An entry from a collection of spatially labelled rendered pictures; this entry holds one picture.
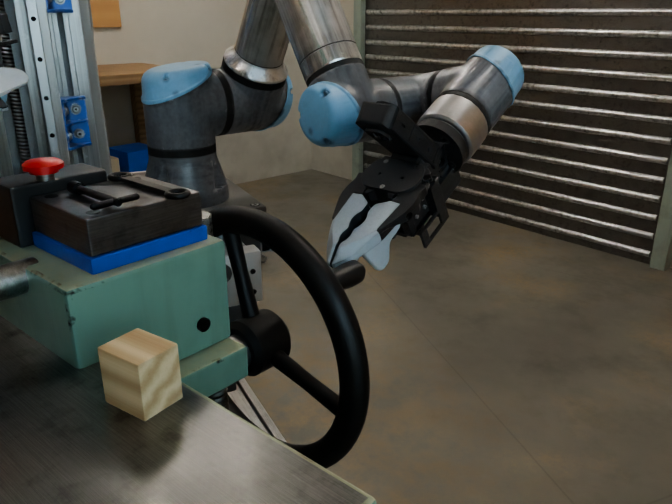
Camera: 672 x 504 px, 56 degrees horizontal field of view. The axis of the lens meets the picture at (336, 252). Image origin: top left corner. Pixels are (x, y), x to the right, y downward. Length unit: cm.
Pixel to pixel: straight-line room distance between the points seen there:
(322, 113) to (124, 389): 43
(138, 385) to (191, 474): 7
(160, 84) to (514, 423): 140
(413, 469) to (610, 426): 62
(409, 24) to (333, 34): 325
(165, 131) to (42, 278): 64
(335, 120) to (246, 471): 46
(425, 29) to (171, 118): 296
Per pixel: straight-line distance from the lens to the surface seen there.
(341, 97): 74
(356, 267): 60
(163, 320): 50
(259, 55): 111
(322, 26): 78
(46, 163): 53
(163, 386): 41
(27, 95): 118
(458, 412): 199
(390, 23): 413
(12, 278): 50
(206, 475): 36
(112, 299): 47
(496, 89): 78
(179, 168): 109
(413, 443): 186
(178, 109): 107
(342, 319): 55
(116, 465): 38
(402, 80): 82
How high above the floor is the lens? 113
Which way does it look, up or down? 21 degrees down
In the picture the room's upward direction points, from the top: straight up
